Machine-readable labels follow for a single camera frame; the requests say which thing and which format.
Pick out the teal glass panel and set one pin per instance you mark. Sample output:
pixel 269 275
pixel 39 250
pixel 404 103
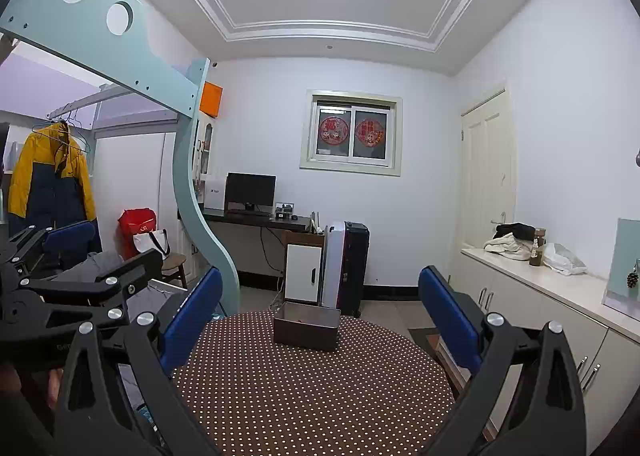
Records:
pixel 622 291

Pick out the white and black clothes pile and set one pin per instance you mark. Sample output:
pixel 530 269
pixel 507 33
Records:
pixel 513 241

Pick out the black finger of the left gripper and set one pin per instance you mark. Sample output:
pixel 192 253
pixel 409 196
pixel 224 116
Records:
pixel 104 300
pixel 48 251

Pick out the orange box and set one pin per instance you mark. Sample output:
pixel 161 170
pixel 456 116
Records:
pixel 211 99

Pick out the yellow and navy jacket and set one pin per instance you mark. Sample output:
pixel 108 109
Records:
pixel 50 184

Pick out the white door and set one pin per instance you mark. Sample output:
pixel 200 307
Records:
pixel 488 170

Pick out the clear plastic bag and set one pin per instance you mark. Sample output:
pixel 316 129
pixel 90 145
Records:
pixel 561 260

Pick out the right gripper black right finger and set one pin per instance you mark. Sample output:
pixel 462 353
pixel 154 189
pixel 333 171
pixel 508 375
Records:
pixel 546 415

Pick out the small white door cabinet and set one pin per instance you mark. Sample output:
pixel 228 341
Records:
pixel 303 265

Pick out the brown polka dot tablecloth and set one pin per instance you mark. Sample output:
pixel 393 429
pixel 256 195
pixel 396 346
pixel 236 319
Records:
pixel 377 393

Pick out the dark wooden desk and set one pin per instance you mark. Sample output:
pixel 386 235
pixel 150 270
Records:
pixel 255 243

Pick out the window with red decorations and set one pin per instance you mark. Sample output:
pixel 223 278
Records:
pixel 352 132

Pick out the white tote bag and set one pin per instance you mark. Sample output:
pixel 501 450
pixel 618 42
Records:
pixel 152 240

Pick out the black computer monitor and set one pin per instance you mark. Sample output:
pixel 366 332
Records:
pixel 249 193

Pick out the person's left hand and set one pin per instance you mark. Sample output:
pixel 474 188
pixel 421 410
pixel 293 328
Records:
pixel 54 387

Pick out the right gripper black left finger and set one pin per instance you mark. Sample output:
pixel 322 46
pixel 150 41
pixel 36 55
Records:
pixel 117 396

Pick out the brown bottle on sideboard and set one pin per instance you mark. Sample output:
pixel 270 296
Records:
pixel 537 253

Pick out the red bag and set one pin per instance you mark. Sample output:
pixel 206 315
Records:
pixel 133 222

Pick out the wooden stool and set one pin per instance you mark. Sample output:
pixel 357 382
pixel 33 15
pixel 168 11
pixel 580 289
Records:
pixel 173 270

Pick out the white and black suitcase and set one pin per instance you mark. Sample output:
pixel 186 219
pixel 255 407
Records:
pixel 344 266

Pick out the teal bunk bed frame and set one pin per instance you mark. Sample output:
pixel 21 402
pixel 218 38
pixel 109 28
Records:
pixel 108 38

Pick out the dark grey storage box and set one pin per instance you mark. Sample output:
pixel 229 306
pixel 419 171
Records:
pixel 307 327

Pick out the white box on desk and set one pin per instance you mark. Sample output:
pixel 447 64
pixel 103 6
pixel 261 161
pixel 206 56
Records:
pixel 214 193

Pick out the photo frame on desk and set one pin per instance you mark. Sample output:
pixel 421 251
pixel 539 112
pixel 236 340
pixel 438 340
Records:
pixel 284 211

